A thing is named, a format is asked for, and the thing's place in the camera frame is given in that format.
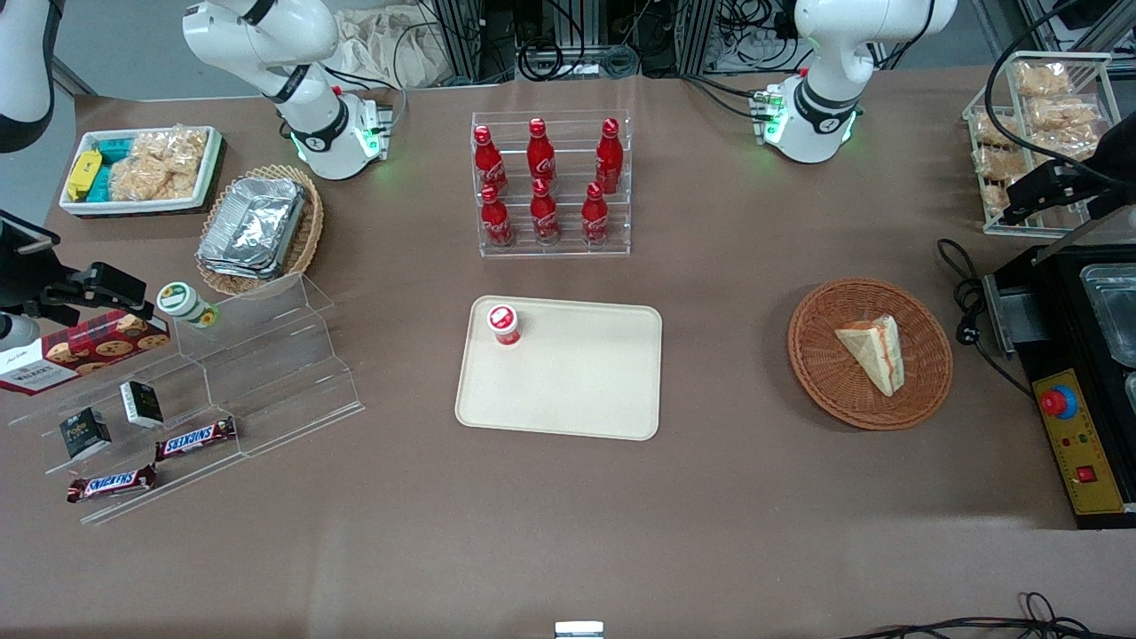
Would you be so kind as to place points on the teal snack packet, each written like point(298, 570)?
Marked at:
point(114, 149)

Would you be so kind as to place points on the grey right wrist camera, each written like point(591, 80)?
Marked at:
point(13, 333)

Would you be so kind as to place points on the white rectangular bin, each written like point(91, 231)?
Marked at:
point(133, 207)

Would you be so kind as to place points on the stacked foil containers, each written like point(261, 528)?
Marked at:
point(253, 226)

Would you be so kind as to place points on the red cola bottle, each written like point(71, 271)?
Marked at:
point(540, 155)
point(490, 164)
point(595, 220)
point(544, 217)
point(495, 222)
point(609, 160)

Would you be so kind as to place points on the red tartan cookie box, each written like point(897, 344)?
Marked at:
point(80, 351)

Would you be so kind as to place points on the beige crumpled cloth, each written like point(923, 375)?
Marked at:
point(382, 49)

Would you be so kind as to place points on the round brown wicker basket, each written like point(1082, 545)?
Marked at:
point(843, 390)

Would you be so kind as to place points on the clear bag of crackers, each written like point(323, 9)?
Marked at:
point(160, 169)

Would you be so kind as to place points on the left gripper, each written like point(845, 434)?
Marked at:
point(1103, 170)

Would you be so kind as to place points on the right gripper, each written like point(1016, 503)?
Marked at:
point(19, 273)

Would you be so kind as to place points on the clear acrylic bottle rack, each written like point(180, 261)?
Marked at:
point(564, 251)

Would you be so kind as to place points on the red lid white cup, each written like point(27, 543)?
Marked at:
point(503, 324)

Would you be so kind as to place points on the brown Snickers bar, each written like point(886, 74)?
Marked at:
point(195, 438)
point(111, 484)

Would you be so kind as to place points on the triangular sandwich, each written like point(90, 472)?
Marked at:
point(874, 355)

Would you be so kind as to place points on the red emergency stop button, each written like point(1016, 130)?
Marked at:
point(1058, 402)

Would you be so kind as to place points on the black sealing machine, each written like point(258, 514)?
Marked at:
point(1047, 346)

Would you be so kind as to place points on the aluminium frame post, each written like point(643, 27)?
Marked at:
point(697, 35)
point(466, 40)

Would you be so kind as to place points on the beige plastic tray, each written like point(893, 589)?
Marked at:
point(568, 382)

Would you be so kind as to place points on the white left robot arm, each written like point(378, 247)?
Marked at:
point(830, 98)

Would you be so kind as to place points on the clear acrylic step stand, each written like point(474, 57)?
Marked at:
point(275, 373)

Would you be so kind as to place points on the green lid white jar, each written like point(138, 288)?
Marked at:
point(184, 302)

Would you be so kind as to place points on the small black box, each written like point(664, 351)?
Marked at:
point(142, 404)
point(85, 433)

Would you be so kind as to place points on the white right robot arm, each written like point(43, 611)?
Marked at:
point(315, 124)

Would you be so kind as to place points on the oval light wicker basket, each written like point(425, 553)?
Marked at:
point(311, 226)

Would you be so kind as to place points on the clear bagged pastry snack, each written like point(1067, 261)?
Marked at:
point(994, 129)
point(1074, 146)
point(998, 164)
point(1043, 80)
point(994, 197)
point(1063, 114)

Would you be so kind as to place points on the yellow snack packet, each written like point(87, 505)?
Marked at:
point(83, 175)

